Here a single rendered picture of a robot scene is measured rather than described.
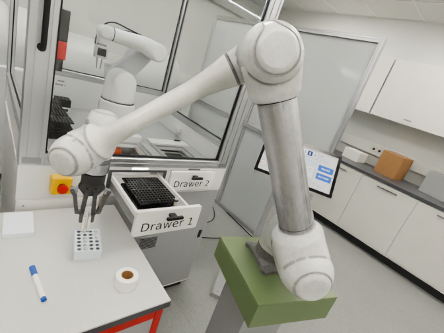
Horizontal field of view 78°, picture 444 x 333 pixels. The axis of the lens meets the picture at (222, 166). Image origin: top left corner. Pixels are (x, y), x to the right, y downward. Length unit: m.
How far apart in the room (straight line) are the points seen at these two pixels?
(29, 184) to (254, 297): 0.92
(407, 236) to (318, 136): 1.70
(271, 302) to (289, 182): 0.42
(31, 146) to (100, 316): 0.64
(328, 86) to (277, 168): 1.91
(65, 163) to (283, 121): 0.53
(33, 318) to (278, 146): 0.76
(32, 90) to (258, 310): 1.03
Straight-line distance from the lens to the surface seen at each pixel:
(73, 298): 0.97
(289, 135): 0.69
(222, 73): 0.82
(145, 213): 1.05
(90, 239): 1.11
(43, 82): 1.14
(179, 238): 1.77
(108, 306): 0.95
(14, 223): 1.21
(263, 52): 0.60
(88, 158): 0.76
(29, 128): 1.18
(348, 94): 2.49
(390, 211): 3.69
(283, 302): 1.01
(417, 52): 4.55
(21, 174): 1.25
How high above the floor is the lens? 1.48
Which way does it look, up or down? 19 degrees down
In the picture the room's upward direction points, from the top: 19 degrees clockwise
